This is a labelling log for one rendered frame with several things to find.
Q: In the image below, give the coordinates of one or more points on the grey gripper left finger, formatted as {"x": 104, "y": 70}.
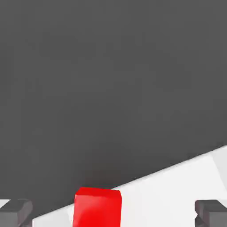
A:
{"x": 14, "y": 214}

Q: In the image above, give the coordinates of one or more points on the small red cube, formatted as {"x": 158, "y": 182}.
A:
{"x": 97, "y": 209}

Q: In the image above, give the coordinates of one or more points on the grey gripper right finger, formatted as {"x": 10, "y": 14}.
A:
{"x": 211, "y": 214}

